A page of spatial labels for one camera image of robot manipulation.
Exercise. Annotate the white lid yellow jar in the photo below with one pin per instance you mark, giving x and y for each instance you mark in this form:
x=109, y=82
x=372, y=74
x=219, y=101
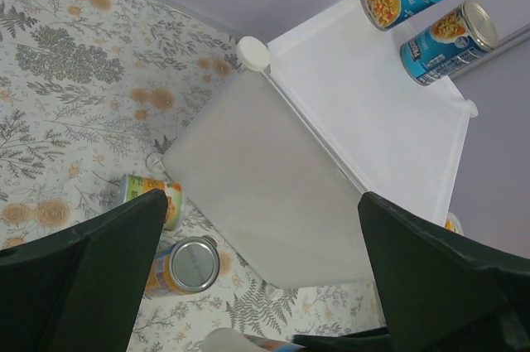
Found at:
x=453, y=224

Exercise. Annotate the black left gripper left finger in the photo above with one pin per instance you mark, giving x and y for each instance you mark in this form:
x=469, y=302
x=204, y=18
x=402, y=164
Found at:
x=80, y=289

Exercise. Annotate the white lid orange can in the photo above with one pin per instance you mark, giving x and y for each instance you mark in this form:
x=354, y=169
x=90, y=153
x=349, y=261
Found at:
x=229, y=340

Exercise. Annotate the white cube counter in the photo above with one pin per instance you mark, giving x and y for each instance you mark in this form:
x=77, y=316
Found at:
x=280, y=158

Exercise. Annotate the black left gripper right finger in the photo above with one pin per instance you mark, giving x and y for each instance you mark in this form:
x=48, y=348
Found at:
x=439, y=290

